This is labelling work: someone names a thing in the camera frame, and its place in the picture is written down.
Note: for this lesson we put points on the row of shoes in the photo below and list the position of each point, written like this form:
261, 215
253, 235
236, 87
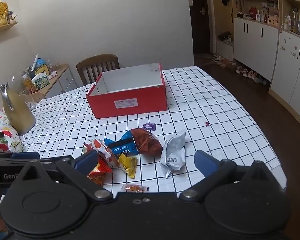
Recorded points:
247, 73

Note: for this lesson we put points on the red cardboard box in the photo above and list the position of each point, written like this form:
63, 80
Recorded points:
140, 100

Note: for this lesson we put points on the orange snack bag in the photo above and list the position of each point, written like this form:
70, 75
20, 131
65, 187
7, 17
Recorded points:
28, 83

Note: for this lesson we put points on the purple candy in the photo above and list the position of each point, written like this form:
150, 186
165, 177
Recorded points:
149, 126

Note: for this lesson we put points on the fruit print cloth bag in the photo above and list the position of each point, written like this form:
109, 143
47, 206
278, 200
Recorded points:
5, 140

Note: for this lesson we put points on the white low cabinet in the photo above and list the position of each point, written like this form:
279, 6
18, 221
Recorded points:
255, 47

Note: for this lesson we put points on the white red snack packet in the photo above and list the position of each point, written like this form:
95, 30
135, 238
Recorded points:
105, 151

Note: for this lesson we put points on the green white tissue pack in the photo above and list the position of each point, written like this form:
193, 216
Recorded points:
41, 81

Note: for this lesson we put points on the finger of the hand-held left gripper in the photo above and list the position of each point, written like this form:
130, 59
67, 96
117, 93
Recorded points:
25, 155
57, 160

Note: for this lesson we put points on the brown cookie packet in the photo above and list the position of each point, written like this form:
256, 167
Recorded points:
146, 142

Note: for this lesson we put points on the black checked white tablecloth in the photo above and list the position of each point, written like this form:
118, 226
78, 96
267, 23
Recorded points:
215, 105

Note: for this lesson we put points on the wooden wall shelf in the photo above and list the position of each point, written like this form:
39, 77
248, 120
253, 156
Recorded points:
5, 27

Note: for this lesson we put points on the glass cup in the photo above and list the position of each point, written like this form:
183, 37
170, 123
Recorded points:
50, 66
58, 67

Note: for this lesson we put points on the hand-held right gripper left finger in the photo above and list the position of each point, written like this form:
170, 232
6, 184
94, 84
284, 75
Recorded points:
86, 159

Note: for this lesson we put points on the small clear snack packet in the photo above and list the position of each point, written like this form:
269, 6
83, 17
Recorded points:
135, 188

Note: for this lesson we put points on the silver snack packet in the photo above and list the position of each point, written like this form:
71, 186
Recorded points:
172, 155

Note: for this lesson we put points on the yellow blue lunch bag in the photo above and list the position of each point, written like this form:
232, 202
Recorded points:
41, 66

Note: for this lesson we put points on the wooden chair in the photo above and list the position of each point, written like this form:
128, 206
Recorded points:
97, 61

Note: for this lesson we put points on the white stick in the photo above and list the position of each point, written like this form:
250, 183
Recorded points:
35, 62

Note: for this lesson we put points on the blue snack packet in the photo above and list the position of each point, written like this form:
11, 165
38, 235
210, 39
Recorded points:
122, 146

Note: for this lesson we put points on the white cabinet with stickers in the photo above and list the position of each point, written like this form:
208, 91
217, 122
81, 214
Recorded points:
290, 75

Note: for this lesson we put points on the yellow candy packet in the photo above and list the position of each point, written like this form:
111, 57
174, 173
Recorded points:
128, 165

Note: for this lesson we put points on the small white charger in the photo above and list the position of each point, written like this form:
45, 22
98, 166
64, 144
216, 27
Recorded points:
53, 74

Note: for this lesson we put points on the row of bottles and boxes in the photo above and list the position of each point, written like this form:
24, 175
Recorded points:
262, 13

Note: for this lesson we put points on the orange chips packet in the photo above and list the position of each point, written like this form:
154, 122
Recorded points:
98, 175

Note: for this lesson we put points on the wooden top side cabinet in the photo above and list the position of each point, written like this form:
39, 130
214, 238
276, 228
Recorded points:
62, 80

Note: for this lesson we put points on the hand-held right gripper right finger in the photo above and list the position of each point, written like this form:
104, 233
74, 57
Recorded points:
203, 161

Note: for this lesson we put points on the yellow thermos jug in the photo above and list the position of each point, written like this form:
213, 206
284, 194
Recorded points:
17, 115

